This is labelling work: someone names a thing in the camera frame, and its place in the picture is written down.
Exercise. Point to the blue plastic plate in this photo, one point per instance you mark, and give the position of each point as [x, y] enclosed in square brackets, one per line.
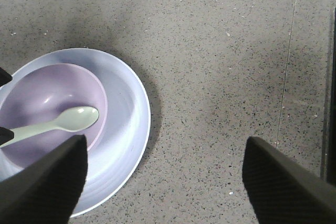
[125, 134]

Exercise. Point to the pale green plastic spoon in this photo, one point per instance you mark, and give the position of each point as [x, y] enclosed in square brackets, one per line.
[72, 120]

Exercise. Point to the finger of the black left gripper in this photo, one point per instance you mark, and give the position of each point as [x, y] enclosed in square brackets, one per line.
[5, 77]
[5, 135]

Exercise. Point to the black induction cooktop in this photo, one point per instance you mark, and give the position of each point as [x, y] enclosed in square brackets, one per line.
[328, 144]

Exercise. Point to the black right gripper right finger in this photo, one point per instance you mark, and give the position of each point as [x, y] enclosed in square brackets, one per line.
[281, 191]

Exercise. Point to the purple plastic bowl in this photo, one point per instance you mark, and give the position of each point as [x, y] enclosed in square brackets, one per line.
[40, 96]

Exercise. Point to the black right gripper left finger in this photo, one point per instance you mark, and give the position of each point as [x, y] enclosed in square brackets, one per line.
[48, 190]

